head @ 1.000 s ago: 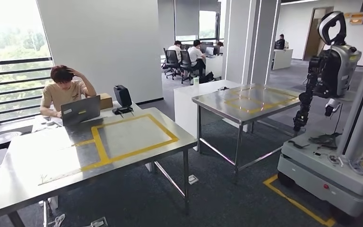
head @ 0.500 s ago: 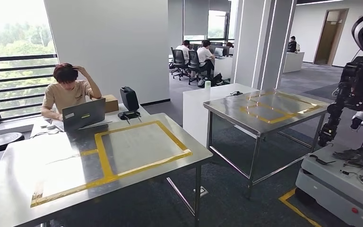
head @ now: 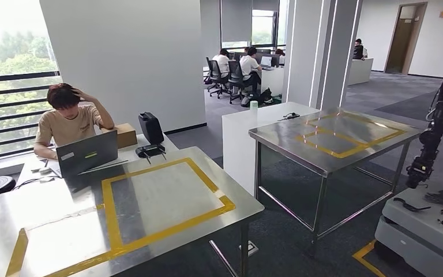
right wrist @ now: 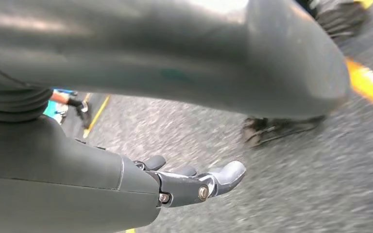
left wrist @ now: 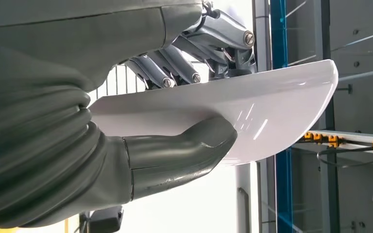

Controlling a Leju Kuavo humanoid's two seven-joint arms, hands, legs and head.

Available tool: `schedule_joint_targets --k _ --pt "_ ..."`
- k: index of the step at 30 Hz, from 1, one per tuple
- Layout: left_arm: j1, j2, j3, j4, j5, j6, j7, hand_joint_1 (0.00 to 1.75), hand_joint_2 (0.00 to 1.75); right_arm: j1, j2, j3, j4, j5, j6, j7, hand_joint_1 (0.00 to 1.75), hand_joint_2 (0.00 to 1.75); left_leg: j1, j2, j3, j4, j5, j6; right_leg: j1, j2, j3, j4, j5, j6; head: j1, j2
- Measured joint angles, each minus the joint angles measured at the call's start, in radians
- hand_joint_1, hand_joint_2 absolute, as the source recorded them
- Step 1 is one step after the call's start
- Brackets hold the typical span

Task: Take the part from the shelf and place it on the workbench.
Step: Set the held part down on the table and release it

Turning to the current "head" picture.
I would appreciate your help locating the floor socket plate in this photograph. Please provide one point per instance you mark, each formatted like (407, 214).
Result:
(249, 248)

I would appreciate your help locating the white table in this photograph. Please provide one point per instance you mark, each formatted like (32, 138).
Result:
(170, 144)
(240, 145)

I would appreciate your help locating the steel workbench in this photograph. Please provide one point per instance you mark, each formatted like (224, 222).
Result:
(168, 198)

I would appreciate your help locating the grey wheeled robot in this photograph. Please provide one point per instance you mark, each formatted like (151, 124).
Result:
(416, 229)

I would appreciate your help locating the computer monitor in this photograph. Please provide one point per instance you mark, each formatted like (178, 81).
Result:
(266, 61)

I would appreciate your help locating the white desk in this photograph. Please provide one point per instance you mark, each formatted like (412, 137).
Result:
(361, 70)

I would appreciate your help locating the person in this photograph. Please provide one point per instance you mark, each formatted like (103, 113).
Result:
(280, 53)
(221, 63)
(68, 126)
(359, 47)
(249, 67)

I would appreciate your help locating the white and green cup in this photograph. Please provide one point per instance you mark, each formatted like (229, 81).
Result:
(254, 106)

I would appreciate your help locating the black window railing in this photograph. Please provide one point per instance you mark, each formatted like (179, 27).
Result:
(15, 103)

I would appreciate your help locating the yellow tape frame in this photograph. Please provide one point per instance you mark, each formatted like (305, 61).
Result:
(374, 144)

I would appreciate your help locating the steel table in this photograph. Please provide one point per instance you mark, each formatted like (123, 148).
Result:
(340, 141)

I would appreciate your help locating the grey laptop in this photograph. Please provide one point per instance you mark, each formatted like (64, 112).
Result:
(87, 153)

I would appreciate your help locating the black headset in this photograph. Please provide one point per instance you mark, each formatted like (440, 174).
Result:
(289, 116)

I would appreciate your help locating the yellow floor tape square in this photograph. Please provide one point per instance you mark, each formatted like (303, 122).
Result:
(363, 256)

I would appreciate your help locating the black office chair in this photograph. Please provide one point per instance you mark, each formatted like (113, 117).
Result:
(215, 76)
(238, 80)

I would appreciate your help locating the black backpack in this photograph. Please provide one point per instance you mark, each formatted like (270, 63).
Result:
(263, 96)

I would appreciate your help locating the black hard case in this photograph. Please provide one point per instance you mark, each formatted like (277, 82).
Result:
(151, 128)

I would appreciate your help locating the cardboard box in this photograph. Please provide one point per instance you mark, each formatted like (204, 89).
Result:
(126, 135)

